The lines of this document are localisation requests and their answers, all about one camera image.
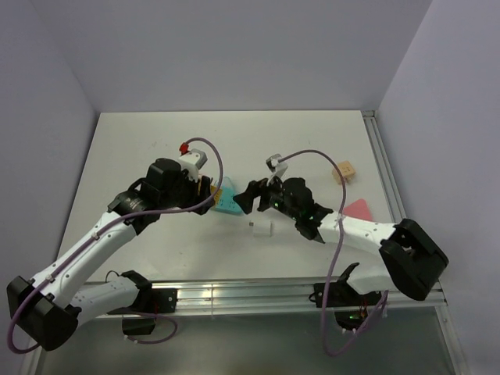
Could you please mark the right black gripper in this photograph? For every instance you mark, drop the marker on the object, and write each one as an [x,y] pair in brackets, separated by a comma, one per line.
[245,200]

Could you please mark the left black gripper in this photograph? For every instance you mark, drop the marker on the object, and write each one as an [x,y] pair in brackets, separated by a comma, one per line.
[196,199]

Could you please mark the teal triangular power strip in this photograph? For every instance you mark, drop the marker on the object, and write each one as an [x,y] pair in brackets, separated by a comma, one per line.
[225,199]

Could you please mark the yellow cube socket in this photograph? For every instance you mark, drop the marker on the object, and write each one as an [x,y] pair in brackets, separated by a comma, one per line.
[206,188]

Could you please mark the white charger adapter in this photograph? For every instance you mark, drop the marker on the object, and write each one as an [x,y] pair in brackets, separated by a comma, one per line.
[262,228]

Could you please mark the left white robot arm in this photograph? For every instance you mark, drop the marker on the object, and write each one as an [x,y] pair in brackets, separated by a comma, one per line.
[50,306]

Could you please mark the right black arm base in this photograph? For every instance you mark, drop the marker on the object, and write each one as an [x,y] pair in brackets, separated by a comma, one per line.
[341,295]

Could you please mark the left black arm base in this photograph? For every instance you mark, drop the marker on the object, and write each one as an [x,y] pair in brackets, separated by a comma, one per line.
[146,318]

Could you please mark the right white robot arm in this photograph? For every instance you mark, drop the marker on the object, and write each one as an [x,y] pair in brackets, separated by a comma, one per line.
[411,261]

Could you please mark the beige cube socket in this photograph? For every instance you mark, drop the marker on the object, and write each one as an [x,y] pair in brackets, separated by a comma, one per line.
[344,172]

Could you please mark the pink triangular power strip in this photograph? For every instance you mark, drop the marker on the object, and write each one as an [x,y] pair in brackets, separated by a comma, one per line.
[359,209]

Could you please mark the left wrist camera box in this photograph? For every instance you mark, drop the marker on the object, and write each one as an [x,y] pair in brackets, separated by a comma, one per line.
[191,161]

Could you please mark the aluminium rail frame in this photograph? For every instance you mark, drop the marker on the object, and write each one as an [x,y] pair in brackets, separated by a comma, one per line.
[243,304]

